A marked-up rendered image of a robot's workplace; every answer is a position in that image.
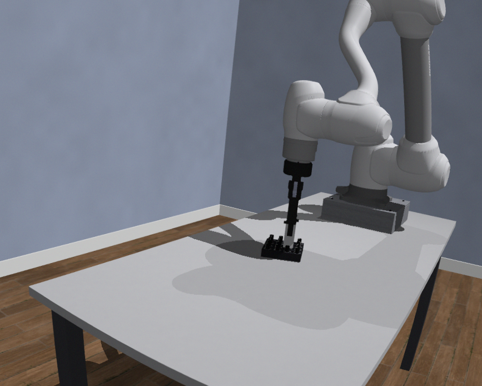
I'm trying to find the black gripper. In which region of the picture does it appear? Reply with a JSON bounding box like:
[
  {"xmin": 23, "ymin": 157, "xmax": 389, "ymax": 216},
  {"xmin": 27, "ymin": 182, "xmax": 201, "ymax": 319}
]
[{"xmin": 283, "ymin": 159, "xmax": 312, "ymax": 248}]

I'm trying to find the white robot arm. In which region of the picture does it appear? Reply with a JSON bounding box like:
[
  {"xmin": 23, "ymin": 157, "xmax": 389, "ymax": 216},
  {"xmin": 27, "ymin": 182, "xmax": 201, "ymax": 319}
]
[{"xmin": 282, "ymin": 0, "xmax": 450, "ymax": 207}]

